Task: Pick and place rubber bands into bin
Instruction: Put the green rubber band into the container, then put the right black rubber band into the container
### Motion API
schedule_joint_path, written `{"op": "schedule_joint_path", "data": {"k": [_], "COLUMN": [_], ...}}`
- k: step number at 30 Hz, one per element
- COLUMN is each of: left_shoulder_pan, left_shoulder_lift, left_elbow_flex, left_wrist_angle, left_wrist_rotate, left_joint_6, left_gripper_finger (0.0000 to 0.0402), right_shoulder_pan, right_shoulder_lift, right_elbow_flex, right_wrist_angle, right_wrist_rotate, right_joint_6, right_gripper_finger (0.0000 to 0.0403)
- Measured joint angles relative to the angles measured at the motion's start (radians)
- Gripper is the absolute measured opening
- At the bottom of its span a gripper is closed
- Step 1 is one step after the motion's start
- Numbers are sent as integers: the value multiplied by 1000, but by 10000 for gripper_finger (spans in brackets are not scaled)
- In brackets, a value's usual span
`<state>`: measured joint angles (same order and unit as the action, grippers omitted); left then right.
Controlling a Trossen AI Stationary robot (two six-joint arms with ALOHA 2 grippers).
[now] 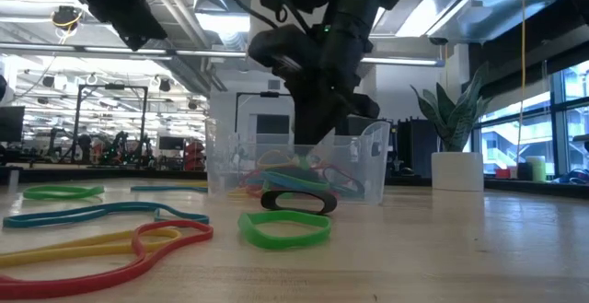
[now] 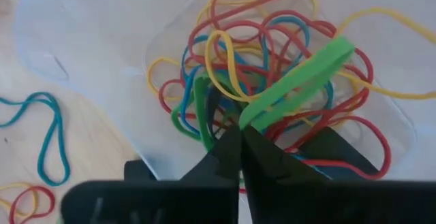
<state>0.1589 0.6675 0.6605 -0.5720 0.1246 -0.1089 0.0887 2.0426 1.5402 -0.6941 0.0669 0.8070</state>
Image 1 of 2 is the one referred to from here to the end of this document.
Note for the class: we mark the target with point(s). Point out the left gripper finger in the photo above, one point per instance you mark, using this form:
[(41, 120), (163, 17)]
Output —
[(152, 24), (135, 33)]

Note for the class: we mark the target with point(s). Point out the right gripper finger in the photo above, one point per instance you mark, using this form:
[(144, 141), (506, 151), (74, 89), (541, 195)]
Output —
[(306, 128), (329, 123)]

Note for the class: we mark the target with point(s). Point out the dark olive rubber band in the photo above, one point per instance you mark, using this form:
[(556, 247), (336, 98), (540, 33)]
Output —
[(360, 187)]

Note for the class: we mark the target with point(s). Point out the red thin rubber band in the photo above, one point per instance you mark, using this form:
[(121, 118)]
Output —
[(250, 183)]

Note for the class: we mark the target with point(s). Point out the black wide rubber band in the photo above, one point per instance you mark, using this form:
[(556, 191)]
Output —
[(329, 204)]

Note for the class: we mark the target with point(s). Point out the green wide rubber band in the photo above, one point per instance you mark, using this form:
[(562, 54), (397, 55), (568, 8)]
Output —
[(285, 244)]

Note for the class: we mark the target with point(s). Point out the red long rubber band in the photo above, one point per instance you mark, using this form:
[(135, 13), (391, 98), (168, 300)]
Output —
[(208, 235)]

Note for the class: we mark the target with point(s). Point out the blue long rubber band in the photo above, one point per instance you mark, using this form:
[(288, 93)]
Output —
[(46, 220)]

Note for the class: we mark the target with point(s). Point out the yellow long rubber band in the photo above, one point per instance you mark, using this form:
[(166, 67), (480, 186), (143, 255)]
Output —
[(27, 257)]

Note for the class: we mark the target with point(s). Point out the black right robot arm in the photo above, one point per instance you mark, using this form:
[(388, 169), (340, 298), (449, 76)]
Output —
[(349, 40)]

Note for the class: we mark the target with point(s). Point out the clear plastic bin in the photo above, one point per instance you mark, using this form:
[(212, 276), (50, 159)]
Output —
[(221, 155)]

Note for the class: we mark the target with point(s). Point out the black yellow ceiling device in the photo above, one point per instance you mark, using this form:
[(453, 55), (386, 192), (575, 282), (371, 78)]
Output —
[(65, 17)]

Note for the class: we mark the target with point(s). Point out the black cabinet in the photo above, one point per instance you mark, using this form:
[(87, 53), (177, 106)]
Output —
[(416, 146)]

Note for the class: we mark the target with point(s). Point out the black monitor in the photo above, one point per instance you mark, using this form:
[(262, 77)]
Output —
[(171, 143), (11, 123)]

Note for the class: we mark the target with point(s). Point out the red equipment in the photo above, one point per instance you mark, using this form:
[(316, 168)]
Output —
[(193, 155)]

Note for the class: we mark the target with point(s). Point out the snake plant in white pot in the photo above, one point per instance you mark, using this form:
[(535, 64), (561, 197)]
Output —
[(455, 171)]

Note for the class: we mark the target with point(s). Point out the red box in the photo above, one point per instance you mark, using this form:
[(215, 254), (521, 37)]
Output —
[(503, 173)]

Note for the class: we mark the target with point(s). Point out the green cup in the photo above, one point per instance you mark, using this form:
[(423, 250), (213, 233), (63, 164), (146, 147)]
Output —
[(536, 169)]

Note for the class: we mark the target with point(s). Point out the blue object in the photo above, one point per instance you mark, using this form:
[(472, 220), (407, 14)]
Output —
[(573, 177)]

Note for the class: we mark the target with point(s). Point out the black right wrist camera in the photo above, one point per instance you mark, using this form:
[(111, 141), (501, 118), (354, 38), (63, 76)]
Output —
[(280, 50)]

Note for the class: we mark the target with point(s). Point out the black metal rack frame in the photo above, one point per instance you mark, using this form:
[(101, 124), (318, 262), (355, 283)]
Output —
[(143, 109)]

